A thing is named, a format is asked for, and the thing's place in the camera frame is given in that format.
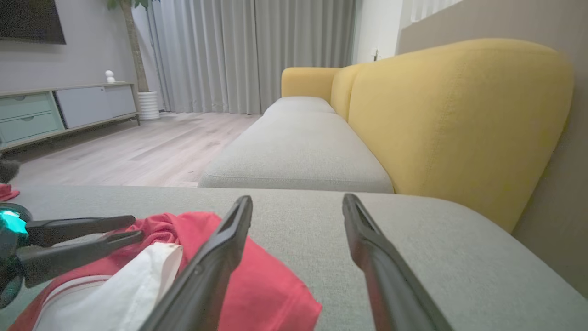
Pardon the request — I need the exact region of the wide yellow sofa backrest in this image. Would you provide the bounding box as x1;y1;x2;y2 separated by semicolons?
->
348;38;575;233

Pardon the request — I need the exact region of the low cabinet with pastel drawers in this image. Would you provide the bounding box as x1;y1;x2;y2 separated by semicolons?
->
0;82;141;153

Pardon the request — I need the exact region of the indoor tree with brown trunk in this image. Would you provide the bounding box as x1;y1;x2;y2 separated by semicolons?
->
107;0;159;93

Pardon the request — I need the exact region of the long grey sofa seat cushion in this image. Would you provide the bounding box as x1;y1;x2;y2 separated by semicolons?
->
198;112;395;194

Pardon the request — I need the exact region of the red garment with white trim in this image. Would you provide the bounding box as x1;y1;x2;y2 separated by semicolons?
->
9;211;322;331

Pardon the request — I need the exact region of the short grey sofa seat cushion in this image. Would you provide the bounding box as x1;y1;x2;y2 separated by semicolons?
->
263;96;336;115

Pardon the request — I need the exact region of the large grey sofa chaise cushion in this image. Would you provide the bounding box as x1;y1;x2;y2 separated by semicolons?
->
0;185;588;331

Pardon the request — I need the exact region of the left gripper with green light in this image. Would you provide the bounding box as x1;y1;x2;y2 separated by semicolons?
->
0;202;144;308

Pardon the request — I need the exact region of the white ribbed plant pot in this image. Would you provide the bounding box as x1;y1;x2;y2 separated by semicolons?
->
137;91;161;121

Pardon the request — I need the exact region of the small red cloth item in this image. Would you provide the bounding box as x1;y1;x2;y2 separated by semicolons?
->
0;183;21;202

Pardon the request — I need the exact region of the yellow sofa armrest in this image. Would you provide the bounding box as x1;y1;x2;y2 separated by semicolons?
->
281;67;342;104

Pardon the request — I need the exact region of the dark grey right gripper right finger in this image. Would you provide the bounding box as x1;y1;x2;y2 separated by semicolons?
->
342;194;453;331

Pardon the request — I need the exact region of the grey pleated curtain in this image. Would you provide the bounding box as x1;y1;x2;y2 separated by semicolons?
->
147;0;357;115

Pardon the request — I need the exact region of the black wall television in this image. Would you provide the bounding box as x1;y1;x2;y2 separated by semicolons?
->
0;0;67;46

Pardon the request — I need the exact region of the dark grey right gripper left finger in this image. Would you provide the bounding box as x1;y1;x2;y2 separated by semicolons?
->
138;195;254;331

